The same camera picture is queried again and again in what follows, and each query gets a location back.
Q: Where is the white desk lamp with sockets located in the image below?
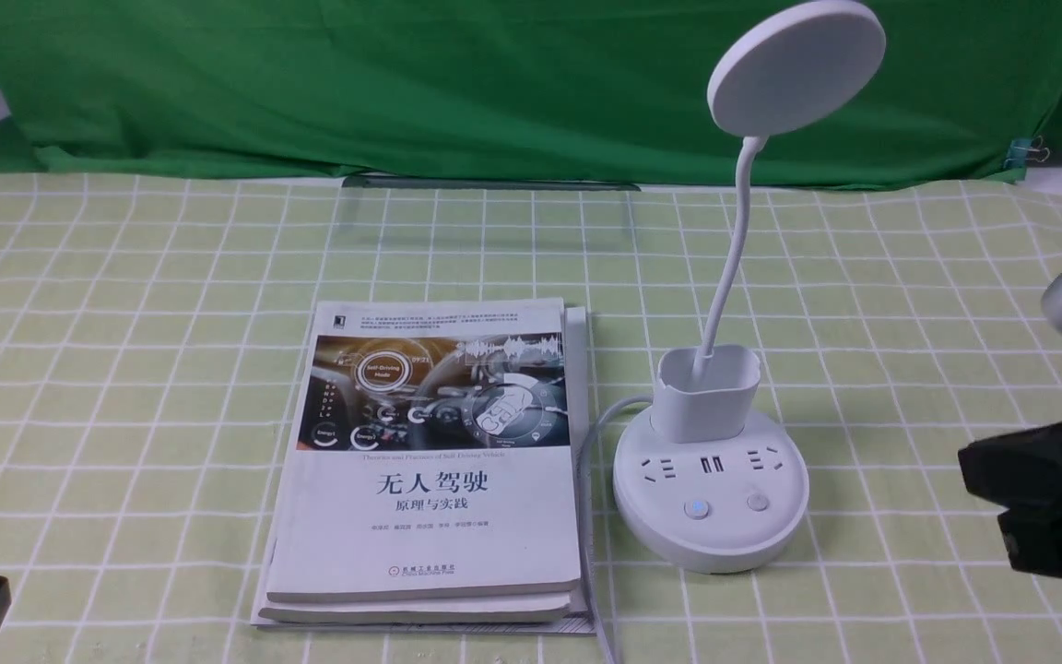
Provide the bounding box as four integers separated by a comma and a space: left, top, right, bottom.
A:
612, 1, 886, 575

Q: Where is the binder clip on backdrop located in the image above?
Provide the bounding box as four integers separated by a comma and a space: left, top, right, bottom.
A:
1003, 136, 1051, 170

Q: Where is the green checkered tablecloth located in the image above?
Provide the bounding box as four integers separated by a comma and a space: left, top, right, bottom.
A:
0, 176, 1062, 663

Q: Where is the bottom book in stack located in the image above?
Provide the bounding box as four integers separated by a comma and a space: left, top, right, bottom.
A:
251, 307, 597, 636

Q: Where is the self-driving textbook on top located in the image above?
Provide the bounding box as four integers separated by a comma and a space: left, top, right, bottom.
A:
266, 297, 583, 605

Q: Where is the green backdrop cloth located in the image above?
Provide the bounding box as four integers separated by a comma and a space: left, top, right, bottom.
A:
0, 1, 1062, 189

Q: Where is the white lamp power cable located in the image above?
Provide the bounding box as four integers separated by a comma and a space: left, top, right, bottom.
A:
573, 396, 655, 664

